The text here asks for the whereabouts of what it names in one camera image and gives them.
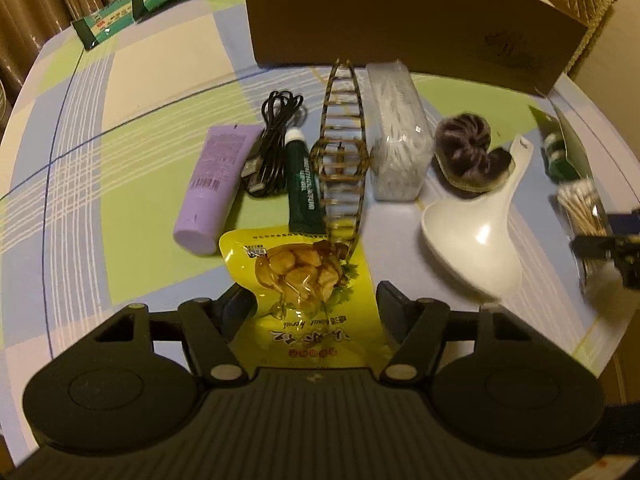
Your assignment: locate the brown cardboard storage box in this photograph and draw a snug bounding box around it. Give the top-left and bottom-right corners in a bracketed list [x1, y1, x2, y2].
[245, 0, 586, 93]

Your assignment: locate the clear cotton swab box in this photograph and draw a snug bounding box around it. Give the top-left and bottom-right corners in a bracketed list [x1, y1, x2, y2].
[367, 61, 435, 202]

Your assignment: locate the white plastic spoon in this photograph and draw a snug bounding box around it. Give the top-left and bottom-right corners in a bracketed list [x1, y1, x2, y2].
[421, 136, 534, 299]

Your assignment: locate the wooden cotton swab bag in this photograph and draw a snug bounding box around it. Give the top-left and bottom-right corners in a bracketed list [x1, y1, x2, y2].
[555, 179, 620, 301]

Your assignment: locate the dark green small tube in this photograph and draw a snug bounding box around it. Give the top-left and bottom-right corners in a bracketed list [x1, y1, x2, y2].
[284, 128, 326, 235]

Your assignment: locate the dark purple scrunchie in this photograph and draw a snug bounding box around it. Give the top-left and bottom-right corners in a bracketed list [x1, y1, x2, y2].
[435, 113, 515, 193]

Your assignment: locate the tortoiseshell hair claw clip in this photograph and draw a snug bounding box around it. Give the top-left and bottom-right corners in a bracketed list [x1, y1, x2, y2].
[310, 61, 369, 255]

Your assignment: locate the dark green face mask packet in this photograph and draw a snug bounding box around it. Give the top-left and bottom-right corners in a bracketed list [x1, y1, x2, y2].
[530, 104, 593, 184]

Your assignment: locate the purple cream tube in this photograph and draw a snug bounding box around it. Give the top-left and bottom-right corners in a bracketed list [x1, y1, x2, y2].
[172, 125, 262, 256]

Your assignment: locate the black USB cable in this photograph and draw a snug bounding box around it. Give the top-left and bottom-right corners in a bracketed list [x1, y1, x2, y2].
[240, 90, 307, 198]

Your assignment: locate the checked tablecloth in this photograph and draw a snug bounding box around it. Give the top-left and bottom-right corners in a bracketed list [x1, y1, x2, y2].
[1, 0, 639, 463]

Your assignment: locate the yellow snack packet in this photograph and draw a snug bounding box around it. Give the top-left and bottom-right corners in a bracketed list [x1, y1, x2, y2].
[219, 226, 392, 373]

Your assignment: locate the green packet front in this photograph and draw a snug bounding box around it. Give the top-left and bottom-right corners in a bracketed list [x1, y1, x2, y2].
[72, 0, 134, 51]

